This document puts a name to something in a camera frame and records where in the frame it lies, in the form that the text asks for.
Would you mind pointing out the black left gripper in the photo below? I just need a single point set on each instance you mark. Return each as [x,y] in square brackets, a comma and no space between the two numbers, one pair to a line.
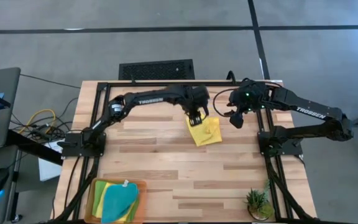
[197,98]

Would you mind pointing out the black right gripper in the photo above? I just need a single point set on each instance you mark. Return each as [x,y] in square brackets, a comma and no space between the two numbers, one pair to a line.
[250,98]

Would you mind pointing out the yellow towel with white label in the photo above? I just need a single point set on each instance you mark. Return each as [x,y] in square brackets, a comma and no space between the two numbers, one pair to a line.
[211,133]

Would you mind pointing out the teal microfiber towel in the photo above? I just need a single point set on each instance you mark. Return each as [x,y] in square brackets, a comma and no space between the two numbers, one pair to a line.
[118,202]

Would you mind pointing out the green microfiber towel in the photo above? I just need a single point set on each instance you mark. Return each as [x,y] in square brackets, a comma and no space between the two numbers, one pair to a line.
[97,194]

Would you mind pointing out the plain yellow microfiber towel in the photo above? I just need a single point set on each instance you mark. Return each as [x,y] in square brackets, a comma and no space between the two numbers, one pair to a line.
[102,207]

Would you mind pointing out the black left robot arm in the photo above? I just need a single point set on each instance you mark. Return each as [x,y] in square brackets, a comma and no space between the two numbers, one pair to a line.
[154,99]

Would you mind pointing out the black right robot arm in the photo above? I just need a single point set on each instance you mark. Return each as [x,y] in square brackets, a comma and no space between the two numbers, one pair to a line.
[309,112]

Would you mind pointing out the black perforated box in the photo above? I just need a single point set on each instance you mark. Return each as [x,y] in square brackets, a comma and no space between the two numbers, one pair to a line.
[154,71]

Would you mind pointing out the orange plastic tray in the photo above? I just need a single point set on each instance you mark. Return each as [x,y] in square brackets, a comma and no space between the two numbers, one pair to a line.
[143,186]

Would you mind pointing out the small potted succulent plant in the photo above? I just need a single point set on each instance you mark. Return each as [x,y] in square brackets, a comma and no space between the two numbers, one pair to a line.
[258,202]

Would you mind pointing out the white paper sheet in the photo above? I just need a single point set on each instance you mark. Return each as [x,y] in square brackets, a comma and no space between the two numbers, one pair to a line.
[48,171]

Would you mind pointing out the black desk crossbar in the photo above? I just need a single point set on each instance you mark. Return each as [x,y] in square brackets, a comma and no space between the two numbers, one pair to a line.
[33,146]

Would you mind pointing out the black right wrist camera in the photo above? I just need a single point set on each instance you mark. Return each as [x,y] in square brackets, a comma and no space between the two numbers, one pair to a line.
[236,120]

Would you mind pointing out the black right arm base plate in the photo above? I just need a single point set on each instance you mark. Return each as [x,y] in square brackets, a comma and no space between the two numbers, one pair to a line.
[291,151]

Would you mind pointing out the black metal table frame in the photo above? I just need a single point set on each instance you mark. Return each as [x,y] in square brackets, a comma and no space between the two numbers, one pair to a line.
[135,84]

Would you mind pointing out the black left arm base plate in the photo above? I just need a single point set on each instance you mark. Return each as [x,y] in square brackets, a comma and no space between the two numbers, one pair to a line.
[73,151]

